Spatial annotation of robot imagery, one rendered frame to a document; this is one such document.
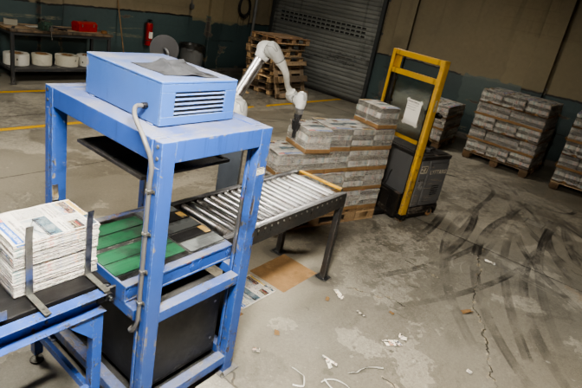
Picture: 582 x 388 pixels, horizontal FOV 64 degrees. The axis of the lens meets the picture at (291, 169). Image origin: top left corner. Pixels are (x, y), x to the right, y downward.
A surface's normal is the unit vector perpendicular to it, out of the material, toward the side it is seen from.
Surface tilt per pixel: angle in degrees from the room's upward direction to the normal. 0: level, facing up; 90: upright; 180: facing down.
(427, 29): 90
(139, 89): 90
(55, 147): 90
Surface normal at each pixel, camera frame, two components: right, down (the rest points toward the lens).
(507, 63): -0.62, 0.16
